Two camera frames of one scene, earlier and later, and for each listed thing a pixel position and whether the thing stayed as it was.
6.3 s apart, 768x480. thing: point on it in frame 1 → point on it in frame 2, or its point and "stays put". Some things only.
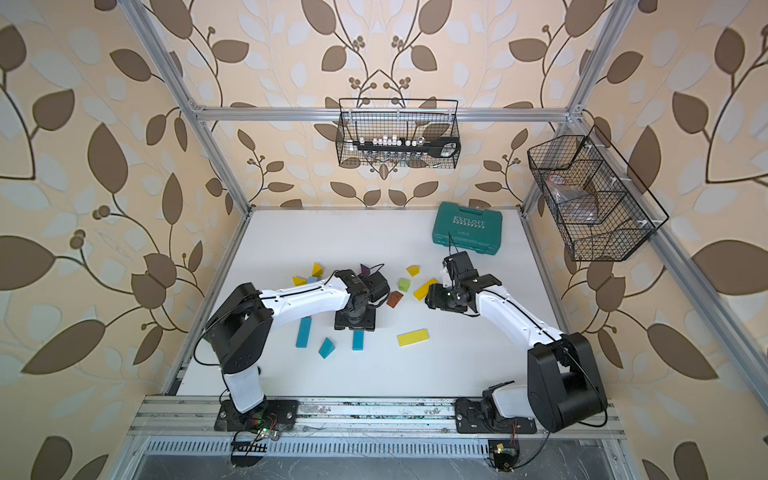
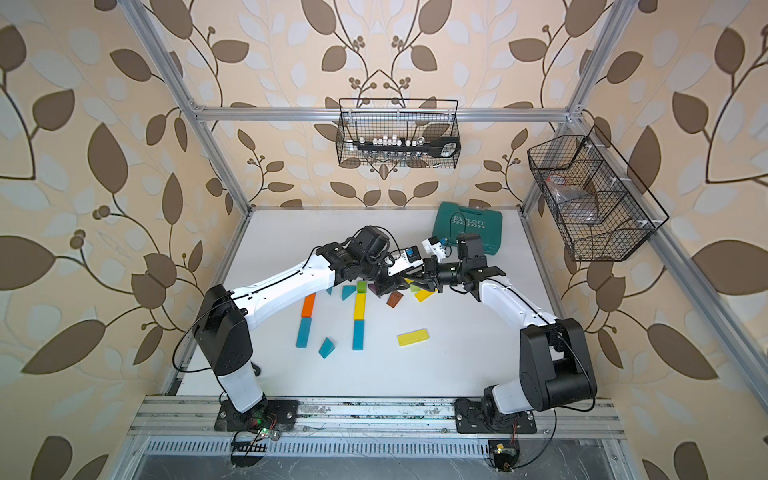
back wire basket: x=393 y=133 stays put
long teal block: x=303 y=332 stays put
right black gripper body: x=445 y=298 → x=451 y=274
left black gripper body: x=368 y=324 → x=377 y=274
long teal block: x=358 y=337 stays put
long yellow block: x=421 y=293 stays put
